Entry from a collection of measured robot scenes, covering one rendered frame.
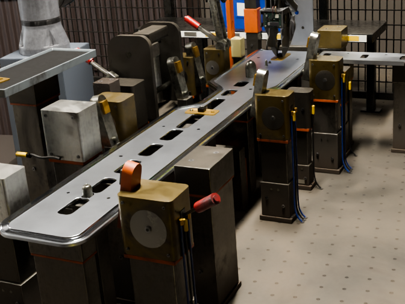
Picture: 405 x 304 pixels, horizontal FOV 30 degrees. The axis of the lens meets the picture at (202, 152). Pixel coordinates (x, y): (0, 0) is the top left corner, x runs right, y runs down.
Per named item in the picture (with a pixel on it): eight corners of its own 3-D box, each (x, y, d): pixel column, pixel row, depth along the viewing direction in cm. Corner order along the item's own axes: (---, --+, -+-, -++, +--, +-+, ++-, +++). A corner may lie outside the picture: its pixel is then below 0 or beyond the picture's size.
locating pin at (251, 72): (254, 83, 219) (253, 61, 217) (244, 82, 221) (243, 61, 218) (258, 80, 222) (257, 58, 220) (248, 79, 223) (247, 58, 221)
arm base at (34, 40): (10, 56, 223) (5, 23, 220) (34, 44, 237) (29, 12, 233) (56, 56, 219) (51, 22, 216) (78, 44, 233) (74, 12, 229)
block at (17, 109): (59, 250, 192) (32, 79, 176) (34, 246, 195) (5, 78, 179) (81, 233, 200) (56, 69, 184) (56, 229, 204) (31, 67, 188)
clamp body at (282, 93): (302, 227, 195) (298, 98, 183) (259, 221, 200) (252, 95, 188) (310, 216, 201) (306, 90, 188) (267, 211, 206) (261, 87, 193)
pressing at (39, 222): (90, 252, 128) (88, 243, 128) (-14, 234, 138) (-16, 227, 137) (323, 54, 244) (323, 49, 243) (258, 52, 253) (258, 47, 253)
